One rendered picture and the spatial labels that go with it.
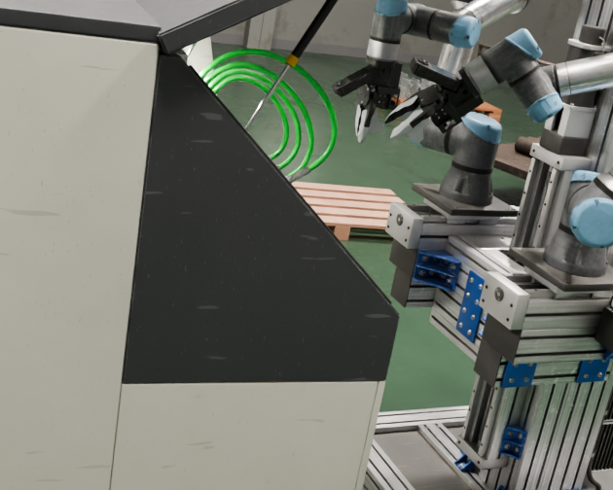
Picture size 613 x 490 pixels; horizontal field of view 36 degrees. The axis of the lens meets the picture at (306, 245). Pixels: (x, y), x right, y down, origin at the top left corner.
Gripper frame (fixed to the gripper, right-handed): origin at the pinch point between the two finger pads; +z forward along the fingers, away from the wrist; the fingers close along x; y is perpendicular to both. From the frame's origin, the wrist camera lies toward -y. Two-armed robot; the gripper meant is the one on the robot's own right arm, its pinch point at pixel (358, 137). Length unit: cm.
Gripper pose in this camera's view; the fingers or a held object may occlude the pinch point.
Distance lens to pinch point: 239.4
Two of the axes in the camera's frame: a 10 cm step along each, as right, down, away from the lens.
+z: -1.6, 9.3, 3.4
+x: -3.1, -3.7, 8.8
